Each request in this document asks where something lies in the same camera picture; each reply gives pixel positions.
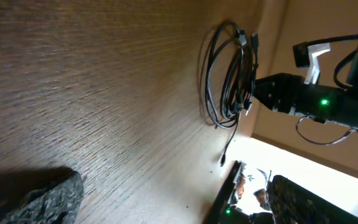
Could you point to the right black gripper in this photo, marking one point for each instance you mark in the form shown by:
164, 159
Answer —
278, 92

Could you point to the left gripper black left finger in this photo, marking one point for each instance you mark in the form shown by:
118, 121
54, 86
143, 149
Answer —
57, 203

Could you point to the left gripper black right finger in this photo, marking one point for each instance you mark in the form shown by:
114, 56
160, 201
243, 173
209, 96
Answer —
291, 203

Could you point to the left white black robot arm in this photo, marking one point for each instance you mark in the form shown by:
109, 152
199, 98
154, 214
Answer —
225, 208

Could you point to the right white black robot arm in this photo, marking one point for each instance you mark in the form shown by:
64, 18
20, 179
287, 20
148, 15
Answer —
337, 104

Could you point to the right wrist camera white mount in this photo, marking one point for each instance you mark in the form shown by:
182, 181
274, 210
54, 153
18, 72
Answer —
306, 56

